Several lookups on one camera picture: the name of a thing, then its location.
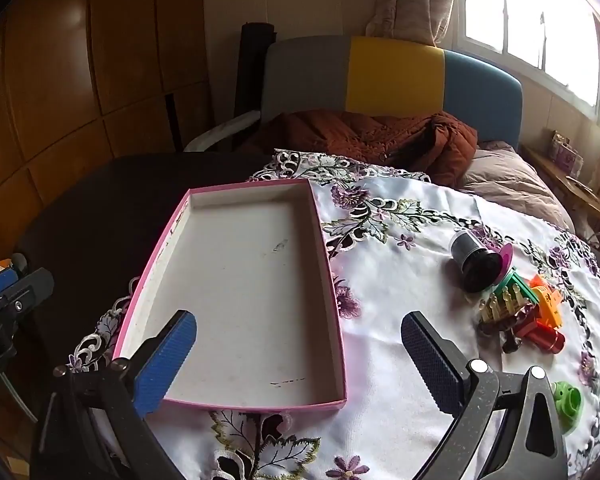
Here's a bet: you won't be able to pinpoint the bright window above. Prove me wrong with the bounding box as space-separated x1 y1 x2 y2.
457 0 600 121

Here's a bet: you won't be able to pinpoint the brown plastic toy figure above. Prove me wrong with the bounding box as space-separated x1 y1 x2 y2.
477 310 525 356

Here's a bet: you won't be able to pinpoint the light green ring toy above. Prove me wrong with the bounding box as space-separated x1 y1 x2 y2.
550 381 585 436

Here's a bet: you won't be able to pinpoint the brown quilted jacket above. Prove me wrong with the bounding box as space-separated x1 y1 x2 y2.
250 110 480 188

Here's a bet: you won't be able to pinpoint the pink cardboard box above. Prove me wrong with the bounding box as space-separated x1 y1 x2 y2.
112 178 348 413

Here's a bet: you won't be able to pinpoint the purple hat-shaped toy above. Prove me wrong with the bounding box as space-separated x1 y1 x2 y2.
495 242 516 286

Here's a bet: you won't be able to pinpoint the purple printed boxes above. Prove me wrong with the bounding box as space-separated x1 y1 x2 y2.
550 130 585 176

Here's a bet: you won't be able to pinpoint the wooden side desk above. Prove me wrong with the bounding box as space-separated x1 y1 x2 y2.
522 145 600 241

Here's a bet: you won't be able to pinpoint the teal green plastic toy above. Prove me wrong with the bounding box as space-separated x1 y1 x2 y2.
497 267 543 307

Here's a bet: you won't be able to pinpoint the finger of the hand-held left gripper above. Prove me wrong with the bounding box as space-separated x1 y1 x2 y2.
0 254 56 328

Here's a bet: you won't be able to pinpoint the yellow plastic toy tool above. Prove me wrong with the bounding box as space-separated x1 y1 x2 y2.
535 290 565 330

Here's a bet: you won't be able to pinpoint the grey yellow blue sofa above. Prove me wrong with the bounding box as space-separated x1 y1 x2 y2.
260 35 523 151

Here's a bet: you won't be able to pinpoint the orange cube block toy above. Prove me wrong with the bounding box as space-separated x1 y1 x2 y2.
525 274 561 297

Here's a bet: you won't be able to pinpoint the white chair armrest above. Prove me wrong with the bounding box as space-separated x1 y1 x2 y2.
182 110 261 153

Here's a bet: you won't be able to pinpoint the cream toy pieces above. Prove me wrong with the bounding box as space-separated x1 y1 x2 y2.
480 285 526 322

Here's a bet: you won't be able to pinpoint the white floral embroidered tablecloth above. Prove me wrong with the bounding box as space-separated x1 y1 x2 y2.
67 149 600 480

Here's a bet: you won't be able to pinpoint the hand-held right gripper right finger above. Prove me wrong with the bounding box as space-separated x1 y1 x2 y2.
401 311 570 480

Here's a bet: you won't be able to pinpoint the wooden wardrobe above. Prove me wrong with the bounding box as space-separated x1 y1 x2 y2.
0 0 211 261

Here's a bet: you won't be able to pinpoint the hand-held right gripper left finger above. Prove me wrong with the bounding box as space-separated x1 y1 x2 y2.
30 309 198 480

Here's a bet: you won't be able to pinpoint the black grey toy cup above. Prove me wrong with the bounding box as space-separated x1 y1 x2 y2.
449 228 506 293

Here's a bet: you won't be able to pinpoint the red metallic cylinder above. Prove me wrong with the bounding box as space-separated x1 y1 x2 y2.
512 317 567 356

